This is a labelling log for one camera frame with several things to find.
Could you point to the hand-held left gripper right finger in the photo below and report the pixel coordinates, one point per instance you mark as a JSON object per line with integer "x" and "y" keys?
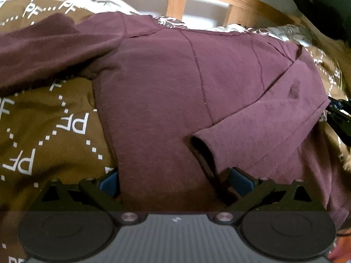
{"x": 241, "y": 184}

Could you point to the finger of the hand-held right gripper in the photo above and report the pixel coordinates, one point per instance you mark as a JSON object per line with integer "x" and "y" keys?
{"x": 340, "y": 115}

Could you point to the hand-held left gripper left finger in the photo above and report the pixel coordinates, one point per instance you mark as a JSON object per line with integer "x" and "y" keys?
{"x": 109, "y": 184}

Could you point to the maroon long-sleeved shirt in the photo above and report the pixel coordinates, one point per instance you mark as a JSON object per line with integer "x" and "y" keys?
{"x": 175, "y": 109}

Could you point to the brown printed blanket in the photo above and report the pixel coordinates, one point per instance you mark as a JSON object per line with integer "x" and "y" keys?
{"x": 52, "y": 131}

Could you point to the black jacket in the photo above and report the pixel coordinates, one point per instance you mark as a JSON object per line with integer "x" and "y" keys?
{"x": 320, "y": 2}

